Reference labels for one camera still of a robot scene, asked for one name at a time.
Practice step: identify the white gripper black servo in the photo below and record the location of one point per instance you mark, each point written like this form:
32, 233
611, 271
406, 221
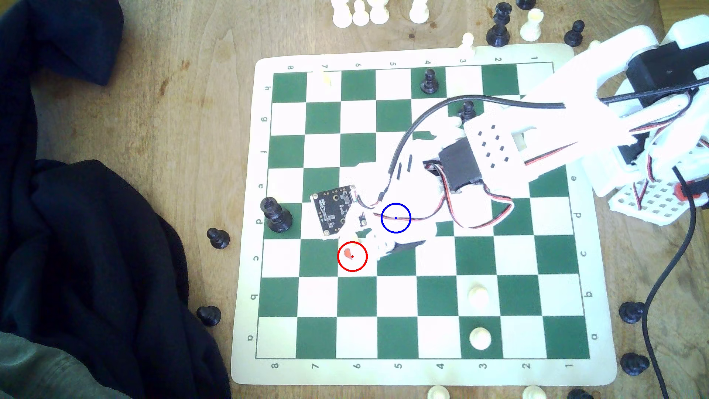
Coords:
382, 246

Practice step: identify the white robot base grid plate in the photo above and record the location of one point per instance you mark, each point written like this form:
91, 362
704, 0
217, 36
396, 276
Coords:
653, 202

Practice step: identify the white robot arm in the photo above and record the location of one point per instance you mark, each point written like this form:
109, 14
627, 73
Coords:
581, 105

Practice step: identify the green white chess board mat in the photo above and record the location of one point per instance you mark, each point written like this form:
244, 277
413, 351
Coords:
332, 310

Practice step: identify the black chess pawn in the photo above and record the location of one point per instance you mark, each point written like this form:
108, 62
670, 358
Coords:
574, 34
209, 316
634, 363
467, 109
218, 238
631, 312
429, 82

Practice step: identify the white chess piece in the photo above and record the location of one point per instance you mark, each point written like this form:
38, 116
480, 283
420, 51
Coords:
437, 393
360, 14
533, 393
379, 11
419, 11
342, 15

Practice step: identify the black chess queen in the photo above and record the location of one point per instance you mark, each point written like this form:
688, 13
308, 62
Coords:
498, 30

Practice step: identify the black chess piece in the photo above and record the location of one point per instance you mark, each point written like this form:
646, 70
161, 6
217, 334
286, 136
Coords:
525, 3
579, 394

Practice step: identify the white chess bishop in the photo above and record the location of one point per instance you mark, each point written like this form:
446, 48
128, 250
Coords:
532, 26

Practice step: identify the dark navy cloth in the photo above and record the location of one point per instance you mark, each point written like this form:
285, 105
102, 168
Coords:
83, 249

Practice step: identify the red clip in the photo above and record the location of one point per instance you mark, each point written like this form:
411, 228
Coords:
684, 191

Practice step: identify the grey green cloth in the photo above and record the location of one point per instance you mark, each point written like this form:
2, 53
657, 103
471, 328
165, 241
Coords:
44, 371

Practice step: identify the black camera circuit board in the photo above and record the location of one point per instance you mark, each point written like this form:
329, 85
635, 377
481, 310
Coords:
332, 210

